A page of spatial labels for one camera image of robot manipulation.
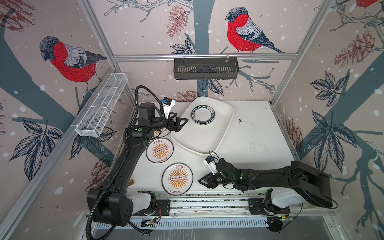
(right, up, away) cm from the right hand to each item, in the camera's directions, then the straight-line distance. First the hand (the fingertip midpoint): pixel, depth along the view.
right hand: (199, 183), depth 77 cm
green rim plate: (+3, +37, +34) cm, 51 cm away
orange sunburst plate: (-26, +13, +18) cm, 34 cm away
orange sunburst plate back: (-16, +29, -11) cm, 35 cm away
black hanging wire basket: (+5, +69, +28) cm, 75 cm away
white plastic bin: (+5, +19, +21) cm, 29 cm away
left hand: (-9, +35, -5) cm, 37 cm away
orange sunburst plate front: (-12, 0, +6) cm, 14 cm away
